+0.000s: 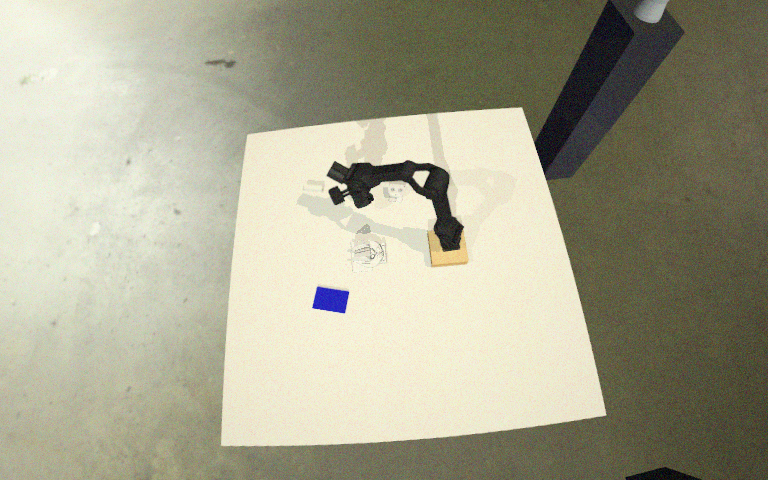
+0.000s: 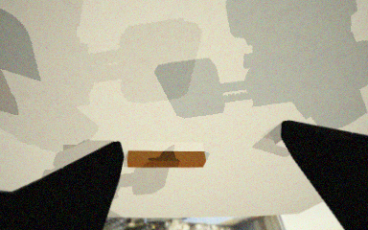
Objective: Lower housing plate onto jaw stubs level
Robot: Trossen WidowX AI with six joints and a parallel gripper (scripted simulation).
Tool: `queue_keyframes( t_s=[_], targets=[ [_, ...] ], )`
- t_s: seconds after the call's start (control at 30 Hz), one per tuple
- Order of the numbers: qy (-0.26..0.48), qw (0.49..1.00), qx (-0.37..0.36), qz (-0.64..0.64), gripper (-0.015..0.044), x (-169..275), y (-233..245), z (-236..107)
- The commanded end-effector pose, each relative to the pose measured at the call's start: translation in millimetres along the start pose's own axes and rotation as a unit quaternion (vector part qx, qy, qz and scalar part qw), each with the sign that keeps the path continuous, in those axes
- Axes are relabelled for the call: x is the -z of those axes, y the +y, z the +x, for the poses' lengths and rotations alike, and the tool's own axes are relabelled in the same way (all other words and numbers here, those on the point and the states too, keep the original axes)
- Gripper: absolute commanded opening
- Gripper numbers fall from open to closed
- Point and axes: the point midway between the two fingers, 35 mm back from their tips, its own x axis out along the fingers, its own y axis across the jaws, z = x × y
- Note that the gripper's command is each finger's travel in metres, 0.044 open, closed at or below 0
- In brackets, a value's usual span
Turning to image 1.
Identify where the blue rectangular plate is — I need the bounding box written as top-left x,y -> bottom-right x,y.
312,287 -> 349,313

